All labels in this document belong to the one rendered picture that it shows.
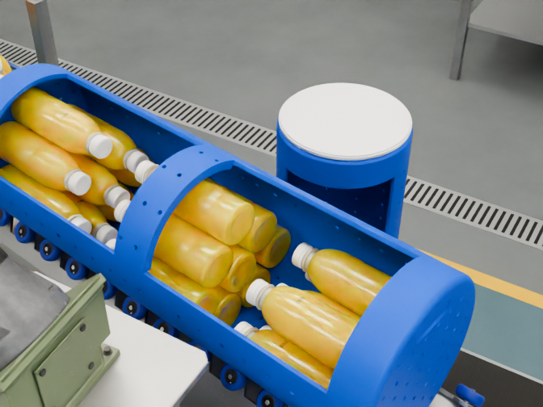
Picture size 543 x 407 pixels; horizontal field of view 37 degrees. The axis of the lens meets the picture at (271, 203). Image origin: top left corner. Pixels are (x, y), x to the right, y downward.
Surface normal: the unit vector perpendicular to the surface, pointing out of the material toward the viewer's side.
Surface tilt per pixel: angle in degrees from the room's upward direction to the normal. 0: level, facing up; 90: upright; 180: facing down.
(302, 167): 90
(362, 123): 0
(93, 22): 0
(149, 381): 0
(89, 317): 90
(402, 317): 20
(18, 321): 29
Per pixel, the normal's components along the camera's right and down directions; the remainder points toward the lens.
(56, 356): 0.90, 0.29
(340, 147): 0.00, -0.77
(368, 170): 0.28, 0.62
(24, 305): 0.42, -0.55
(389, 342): -0.37, -0.33
